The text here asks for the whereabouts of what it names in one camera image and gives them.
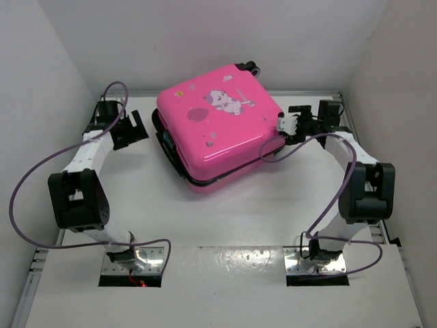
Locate pink suitcase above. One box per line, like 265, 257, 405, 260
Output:
152, 61, 284, 193

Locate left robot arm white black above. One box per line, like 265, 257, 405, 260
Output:
48, 100, 148, 273

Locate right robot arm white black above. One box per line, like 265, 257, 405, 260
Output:
278, 100, 396, 264

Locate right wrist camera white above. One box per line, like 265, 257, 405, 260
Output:
277, 115, 298, 135

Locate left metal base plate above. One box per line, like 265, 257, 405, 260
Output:
101, 247, 164, 275

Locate metal base plate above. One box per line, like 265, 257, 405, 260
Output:
101, 247, 164, 275
283, 246, 347, 277

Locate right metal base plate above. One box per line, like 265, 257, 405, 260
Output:
283, 246, 347, 277

